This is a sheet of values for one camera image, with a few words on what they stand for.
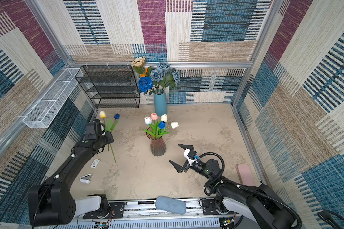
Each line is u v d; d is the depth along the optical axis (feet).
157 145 3.06
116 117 3.66
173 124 2.54
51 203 1.31
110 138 2.59
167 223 2.55
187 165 2.17
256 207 1.38
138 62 2.78
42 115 2.30
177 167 2.16
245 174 2.78
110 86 3.61
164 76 2.99
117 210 2.40
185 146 2.38
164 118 2.44
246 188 1.64
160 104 3.37
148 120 2.48
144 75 3.02
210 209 2.39
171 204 2.38
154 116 2.44
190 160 2.04
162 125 2.30
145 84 2.30
